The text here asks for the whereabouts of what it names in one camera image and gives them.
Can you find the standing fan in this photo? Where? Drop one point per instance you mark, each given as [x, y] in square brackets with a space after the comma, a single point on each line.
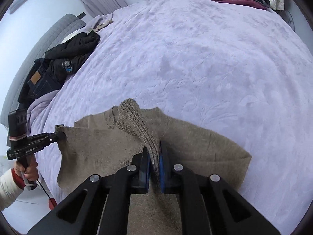
[290, 20]

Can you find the beige cloth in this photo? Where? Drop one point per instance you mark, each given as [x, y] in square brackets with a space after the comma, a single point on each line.
[104, 25]

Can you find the dark wall socket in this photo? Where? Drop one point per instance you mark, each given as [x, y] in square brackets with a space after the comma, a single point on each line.
[81, 15]

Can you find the white pillow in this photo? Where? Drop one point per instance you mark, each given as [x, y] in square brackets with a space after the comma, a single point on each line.
[71, 35]

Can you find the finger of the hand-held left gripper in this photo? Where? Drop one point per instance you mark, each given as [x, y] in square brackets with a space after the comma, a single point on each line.
[58, 137]

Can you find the lavender duvet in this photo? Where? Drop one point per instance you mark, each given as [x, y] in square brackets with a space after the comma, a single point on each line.
[41, 107]

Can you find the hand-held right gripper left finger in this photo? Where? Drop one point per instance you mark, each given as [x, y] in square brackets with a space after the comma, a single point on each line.
[146, 169]

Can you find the grey quilted headboard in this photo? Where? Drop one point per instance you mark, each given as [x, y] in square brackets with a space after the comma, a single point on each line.
[49, 34]

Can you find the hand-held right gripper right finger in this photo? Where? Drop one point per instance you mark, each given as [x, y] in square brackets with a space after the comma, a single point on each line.
[162, 173]

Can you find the black jacket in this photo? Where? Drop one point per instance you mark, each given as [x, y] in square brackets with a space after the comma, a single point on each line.
[73, 46]

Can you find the lavender bed blanket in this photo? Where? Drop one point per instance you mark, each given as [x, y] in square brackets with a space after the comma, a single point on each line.
[195, 66]

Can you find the red floor object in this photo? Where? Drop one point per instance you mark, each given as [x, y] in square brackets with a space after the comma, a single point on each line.
[52, 203]

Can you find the brown knit sweater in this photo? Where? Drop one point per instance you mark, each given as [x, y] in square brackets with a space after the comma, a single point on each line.
[207, 156]

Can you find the dark blue jeans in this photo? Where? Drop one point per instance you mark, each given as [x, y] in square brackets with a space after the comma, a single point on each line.
[41, 83]

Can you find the person's left hand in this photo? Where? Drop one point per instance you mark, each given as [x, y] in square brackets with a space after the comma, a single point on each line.
[31, 172]

